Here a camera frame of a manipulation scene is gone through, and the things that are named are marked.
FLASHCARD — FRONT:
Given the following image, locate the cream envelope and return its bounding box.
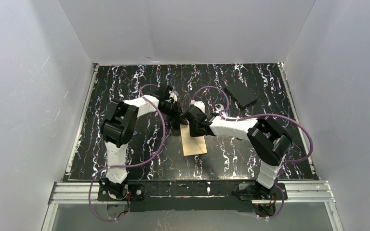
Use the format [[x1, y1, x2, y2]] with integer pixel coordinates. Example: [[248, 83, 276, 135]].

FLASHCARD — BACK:
[[180, 125, 208, 156]]

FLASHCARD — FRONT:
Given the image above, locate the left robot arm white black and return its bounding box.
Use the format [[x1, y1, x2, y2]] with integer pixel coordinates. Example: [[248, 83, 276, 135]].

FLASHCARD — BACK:
[[99, 84, 186, 196]]

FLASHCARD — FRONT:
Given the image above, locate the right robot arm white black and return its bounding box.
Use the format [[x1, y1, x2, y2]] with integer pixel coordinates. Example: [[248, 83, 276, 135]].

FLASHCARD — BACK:
[[183, 105, 292, 190]]

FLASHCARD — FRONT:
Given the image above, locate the black flat box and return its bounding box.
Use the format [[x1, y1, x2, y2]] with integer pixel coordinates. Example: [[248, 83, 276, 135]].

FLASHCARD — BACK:
[[225, 81, 258, 108]]

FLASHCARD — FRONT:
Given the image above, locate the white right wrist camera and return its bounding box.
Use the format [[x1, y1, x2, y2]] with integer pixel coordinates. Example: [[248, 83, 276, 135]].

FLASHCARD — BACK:
[[190, 100, 205, 112]]

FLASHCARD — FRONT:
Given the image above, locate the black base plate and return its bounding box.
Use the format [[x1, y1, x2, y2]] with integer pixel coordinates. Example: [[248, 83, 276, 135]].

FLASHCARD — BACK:
[[93, 180, 288, 213]]

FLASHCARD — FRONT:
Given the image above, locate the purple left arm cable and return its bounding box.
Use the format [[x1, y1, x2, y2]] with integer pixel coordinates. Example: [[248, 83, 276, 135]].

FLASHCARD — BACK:
[[88, 83, 167, 223]]

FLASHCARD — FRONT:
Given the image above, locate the aluminium front rail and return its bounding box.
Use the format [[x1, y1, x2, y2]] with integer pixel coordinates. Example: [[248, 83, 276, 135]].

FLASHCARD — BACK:
[[49, 180, 335, 204]]

